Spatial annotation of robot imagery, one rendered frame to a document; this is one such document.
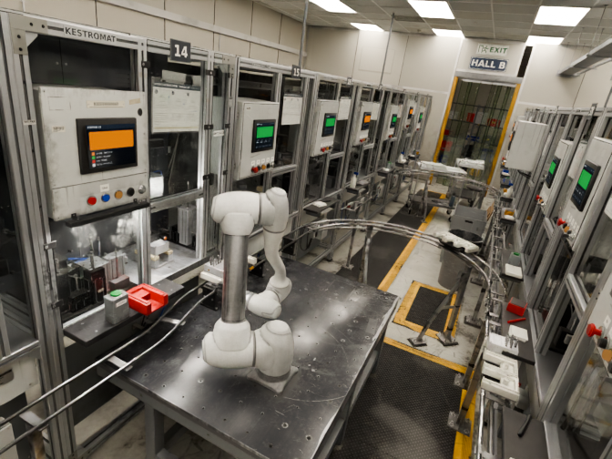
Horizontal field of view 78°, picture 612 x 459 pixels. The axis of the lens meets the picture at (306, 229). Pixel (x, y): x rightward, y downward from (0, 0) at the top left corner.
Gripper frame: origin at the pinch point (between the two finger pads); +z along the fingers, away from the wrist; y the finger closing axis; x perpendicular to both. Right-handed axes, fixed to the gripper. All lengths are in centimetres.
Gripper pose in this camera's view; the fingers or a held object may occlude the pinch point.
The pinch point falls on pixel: (212, 285)
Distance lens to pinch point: 211.7
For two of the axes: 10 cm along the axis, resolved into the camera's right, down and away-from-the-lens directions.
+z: -8.9, -2.7, 3.7
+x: -4.4, 2.7, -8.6
